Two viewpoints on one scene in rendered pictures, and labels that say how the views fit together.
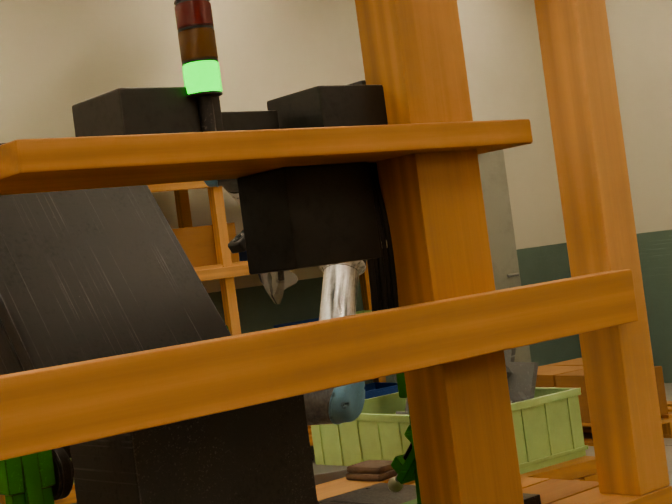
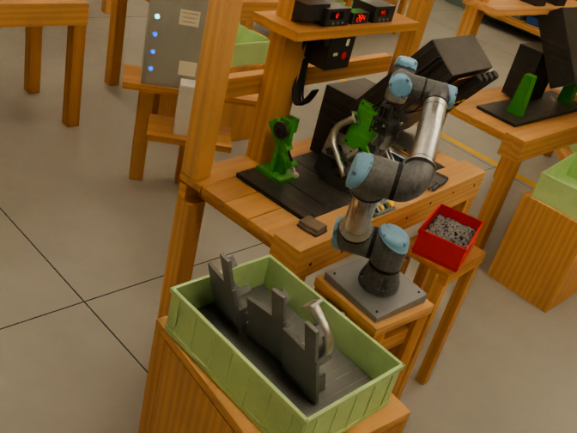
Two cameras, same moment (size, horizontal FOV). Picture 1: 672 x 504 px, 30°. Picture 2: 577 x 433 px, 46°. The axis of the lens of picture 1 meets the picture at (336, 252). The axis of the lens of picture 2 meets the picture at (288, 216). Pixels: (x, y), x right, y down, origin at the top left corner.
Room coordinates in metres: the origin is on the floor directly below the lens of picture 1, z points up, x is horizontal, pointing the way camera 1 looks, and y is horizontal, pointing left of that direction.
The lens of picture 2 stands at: (4.83, -0.68, 2.26)
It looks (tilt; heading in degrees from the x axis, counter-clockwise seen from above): 30 degrees down; 166
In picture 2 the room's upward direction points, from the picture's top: 15 degrees clockwise
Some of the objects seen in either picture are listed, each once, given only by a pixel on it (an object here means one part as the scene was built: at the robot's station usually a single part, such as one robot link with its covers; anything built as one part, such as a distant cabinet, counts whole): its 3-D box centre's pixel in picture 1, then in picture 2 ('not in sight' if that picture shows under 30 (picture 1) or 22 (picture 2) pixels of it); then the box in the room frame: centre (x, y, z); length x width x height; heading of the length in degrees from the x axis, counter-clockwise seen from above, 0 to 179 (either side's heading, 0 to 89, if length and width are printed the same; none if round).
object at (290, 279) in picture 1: (285, 280); (376, 142); (2.64, 0.11, 1.33); 0.06 x 0.03 x 0.09; 131
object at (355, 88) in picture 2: (196, 475); (350, 120); (1.84, 0.25, 1.07); 0.30 x 0.18 x 0.34; 131
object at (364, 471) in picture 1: (374, 470); (312, 226); (2.60, -0.02, 0.91); 0.10 x 0.08 x 0.03; 45
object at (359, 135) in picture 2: not in sight; (367, 125); (2.11, 0.24, 1.17); 0.13 x 0.12 x 0.20; 131
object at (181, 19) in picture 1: (193, 14); not in sight; (1.71, 0.15, 1.71); 0.05 x 0.05 x 0.04
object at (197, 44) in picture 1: (198, 47); not in sight; (1.71, 0.15, 1.67); 0.05 x 0.05 x 0.05
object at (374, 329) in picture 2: not in sight; (373, 295); (2.89, 0.19, 0.83); 0.32 x 0.32 x 0.04; 33
